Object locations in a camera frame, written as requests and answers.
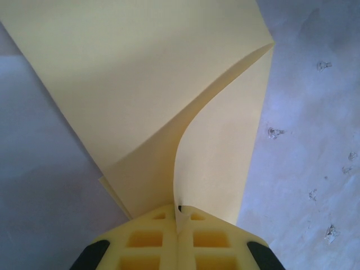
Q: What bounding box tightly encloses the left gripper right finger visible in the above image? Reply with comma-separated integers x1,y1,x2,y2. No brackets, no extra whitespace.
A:
178,205,284,270

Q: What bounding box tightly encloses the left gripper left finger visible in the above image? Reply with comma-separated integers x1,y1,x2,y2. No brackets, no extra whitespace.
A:
70,204,179,270

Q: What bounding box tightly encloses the yellow square paper sheet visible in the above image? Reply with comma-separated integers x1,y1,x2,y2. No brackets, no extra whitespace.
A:
0,0,276,226

